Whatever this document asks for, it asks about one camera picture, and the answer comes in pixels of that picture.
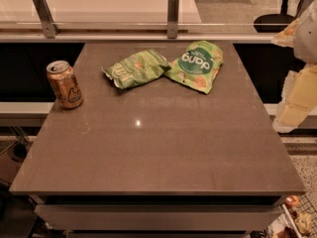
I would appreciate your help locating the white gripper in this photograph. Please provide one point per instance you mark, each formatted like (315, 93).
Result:
(307, 37)

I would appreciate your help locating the orange soda can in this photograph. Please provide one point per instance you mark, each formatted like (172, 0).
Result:
(63, 81)

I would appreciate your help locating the black office chair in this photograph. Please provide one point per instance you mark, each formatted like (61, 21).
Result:
(273, 23)

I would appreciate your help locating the green dang snack bag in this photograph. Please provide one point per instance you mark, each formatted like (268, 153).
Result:
(197, 67)

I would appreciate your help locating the crumpled green chip bag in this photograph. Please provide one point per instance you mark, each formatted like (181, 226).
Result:
(137, 69)

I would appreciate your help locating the grey table drawer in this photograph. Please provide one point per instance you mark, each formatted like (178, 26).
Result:
(158, 218)

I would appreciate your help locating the middle metal railing bracket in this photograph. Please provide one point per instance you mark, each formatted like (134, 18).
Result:
(172, 18)

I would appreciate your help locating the metal railing bracket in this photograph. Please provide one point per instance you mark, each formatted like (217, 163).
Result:
(49, 28)
(172, 18)

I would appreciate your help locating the wire basket with snacks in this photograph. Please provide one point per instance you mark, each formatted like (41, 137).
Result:
(300, 221)

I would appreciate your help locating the left metal railing bracket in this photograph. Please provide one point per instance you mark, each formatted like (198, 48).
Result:
(49, 28)

